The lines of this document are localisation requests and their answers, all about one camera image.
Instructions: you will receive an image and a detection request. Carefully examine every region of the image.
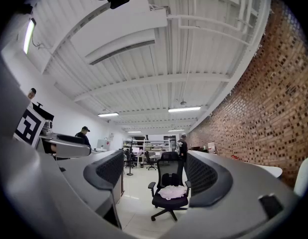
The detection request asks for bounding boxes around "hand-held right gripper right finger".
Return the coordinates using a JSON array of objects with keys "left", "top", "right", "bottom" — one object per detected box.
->
[{"left": 166, "top": 150, "right": 302, "bottom": 239}]

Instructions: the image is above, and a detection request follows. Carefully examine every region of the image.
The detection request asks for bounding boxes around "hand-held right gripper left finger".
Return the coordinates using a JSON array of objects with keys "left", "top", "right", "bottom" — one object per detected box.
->
[{"left": 0, "top": 133, "right": 135, "bottom": 239}]

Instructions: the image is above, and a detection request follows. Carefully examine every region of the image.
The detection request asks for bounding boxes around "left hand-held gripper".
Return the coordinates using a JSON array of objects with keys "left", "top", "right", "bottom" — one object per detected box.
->
[{"left": 13, "top": 105, "right": 92, "bottom": 159}]

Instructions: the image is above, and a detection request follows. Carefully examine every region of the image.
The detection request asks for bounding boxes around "pink cloth garment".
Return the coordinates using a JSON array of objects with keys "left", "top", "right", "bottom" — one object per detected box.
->
[{"left": 156, "top": 185, "right": 187, "bottom": 201}]

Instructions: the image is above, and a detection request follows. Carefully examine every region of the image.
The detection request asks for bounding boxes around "white cabinet with red tag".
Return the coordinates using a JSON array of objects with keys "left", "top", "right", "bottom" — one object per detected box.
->
[{"left": 97, "top": 138, "right": 111, "bottom": 151}]

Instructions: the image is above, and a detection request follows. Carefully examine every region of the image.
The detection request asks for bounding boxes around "black television screen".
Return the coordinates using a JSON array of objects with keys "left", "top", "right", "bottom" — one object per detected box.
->
[{"left": 31, "top": 102, "right": 55, "bottom": 128}]

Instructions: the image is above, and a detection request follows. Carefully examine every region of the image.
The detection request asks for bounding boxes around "black swivel chair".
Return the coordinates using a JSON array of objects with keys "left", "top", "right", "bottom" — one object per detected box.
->
[
  {"left": 145, "top": 150, "right": 157, "bottom": 171},
  {"left": 124, "top": 149, "right": 136, "bottom": 169}
]

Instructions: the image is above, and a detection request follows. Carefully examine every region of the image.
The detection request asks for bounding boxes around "white moulded chair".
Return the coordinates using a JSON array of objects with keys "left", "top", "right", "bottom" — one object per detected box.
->
[{"left": 293, "top": 155, "right": 308, "bottom": 198}]

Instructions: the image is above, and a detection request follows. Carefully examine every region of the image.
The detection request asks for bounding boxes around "black mesh office chair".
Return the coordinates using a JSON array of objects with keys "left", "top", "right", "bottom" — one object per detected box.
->
[{"left": 148, "top": 151, "right": 192, "bottom": 223}]

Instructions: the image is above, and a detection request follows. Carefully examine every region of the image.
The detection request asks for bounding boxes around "white storage shelving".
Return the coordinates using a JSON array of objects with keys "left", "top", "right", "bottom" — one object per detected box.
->
[{"left": 123, "top": 138, "right": 177, "bottom": 159}]

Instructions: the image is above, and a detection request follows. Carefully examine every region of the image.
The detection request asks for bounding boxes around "black stanchion post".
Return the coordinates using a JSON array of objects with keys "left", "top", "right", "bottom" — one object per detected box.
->
[{"left": 126, "top": 137, "right": 134, "bottom": 176}]

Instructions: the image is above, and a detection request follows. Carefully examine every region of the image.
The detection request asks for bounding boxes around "white ceiling air duct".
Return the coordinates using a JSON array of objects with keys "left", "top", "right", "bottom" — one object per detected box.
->
[{"left": 69, "top": 0, "right": 157, "bottom": 66}]

